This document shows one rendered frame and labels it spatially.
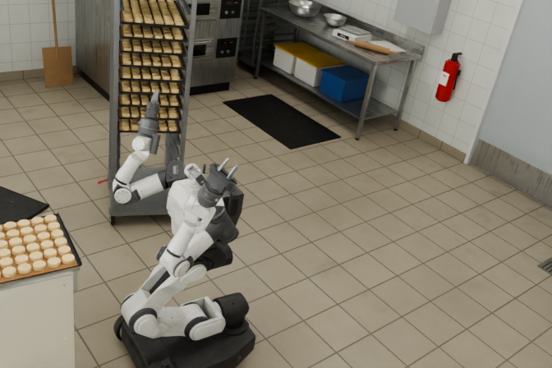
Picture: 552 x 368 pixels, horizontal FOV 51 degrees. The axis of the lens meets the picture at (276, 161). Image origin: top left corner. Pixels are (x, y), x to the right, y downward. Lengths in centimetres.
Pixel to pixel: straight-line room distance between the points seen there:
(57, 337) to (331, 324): 170
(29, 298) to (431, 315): 254
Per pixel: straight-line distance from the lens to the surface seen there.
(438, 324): 406
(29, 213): 453
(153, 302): 295
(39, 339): 285
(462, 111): 623
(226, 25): 651
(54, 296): 271
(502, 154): 611
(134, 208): 430
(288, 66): 698
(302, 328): 371
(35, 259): 263
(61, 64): 662
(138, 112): 401
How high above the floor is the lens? 253
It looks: 28 degrees down
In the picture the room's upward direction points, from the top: 10 degrees clockwise
